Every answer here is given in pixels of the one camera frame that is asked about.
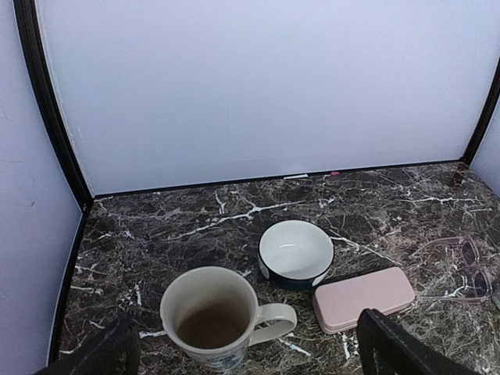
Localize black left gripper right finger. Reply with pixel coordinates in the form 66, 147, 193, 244
357, 309, 475, 374

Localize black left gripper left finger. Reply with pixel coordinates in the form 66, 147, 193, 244
37, 312, 141, 375

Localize clear pink sunglasses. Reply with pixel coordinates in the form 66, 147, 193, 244
409, 236, 493, 304

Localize pink glasses case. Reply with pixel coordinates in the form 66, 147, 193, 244
312, 267, 415, 334

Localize beige ceramic mug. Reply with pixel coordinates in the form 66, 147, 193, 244
159, 266, 298, 373

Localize white bowl dark exterior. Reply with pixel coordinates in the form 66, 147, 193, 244
258, 220, 335, 291

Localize black frame right post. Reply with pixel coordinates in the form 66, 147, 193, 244
460, 59, 500, 166

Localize black frame post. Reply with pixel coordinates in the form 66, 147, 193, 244
460, 59, 500, 166
12, 0, 95, 210

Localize black frame left post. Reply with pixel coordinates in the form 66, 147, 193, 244
12, 0, 95, 210

